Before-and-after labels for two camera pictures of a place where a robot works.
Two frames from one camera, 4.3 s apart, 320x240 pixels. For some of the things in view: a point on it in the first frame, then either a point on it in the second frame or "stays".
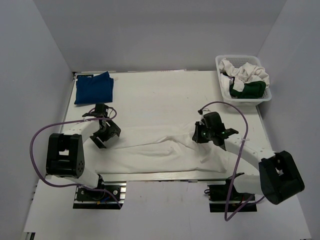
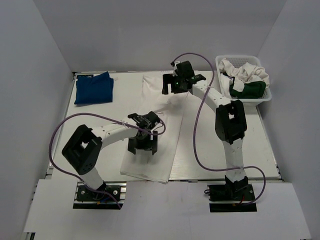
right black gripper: [197, 137] -> [169, 79]
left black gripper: [113, 129] -> [150, 144]
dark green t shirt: [254, 90] stays
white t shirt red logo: [172, 151] -> [169, 106]
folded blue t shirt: [90, 89] stays
